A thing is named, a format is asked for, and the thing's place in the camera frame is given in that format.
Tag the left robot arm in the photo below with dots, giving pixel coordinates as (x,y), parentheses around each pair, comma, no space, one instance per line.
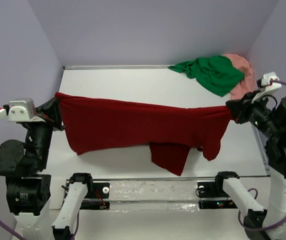
(22,163)

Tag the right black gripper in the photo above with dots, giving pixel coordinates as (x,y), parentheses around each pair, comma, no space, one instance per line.
(241,107)

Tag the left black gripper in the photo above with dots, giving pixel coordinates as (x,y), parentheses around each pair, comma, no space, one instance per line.
(50,110)

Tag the green t shirt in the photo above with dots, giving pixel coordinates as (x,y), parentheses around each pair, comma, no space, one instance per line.
(216,74)

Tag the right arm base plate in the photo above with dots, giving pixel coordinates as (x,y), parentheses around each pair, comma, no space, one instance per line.
(210,198)

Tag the aluminium right table rail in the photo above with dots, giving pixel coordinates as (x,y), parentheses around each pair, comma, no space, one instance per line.
(261,142)

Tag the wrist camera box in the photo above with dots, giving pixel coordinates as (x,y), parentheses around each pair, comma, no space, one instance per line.
(20,110)
(267,85)

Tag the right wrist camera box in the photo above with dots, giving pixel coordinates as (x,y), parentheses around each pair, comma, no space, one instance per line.
(267,85)

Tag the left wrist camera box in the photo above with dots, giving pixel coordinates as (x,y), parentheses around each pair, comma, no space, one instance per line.
(20,110)

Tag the red t shirt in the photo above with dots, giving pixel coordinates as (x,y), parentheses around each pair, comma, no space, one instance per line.
(93,124)

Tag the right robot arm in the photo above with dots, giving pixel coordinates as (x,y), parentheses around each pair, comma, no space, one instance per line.
(258,222)

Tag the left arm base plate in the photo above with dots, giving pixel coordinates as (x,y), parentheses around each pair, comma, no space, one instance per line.
(97,196)

